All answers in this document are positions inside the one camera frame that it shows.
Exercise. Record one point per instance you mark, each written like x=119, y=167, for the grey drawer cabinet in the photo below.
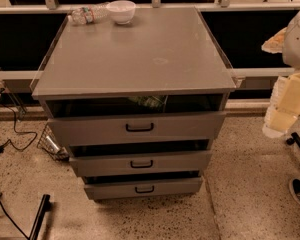
x=137, y=106

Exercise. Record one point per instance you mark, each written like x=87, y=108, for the green packet in drawer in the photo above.
x=151, y=102

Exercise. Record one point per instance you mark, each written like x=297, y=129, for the grey drawer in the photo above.
x=85, y=131
x=131, y=164
x=143, y=188

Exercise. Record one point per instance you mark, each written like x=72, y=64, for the black right base leg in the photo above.
x=293, y=139

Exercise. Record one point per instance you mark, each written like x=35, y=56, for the grey top drawer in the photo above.
x=85, y=131

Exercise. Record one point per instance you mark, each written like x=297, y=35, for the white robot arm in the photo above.
x=291, y=46

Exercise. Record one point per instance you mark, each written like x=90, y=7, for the wire mesh basket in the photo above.
x=48, y=143

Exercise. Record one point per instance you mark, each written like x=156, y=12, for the grey bottom drawer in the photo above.
x=143, y=188

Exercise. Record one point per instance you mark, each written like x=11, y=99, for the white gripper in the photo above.
x=298, y=44

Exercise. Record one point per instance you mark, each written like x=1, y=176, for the grey middle drawer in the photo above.
x=131, y=164

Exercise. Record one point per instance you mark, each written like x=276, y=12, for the black base leg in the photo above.
x=42, y=210
x=293, y=139

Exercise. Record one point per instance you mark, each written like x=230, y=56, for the white bowl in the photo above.
x=121, y=11

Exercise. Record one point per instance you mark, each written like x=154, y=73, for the black left base leg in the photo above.
x=42, y=210

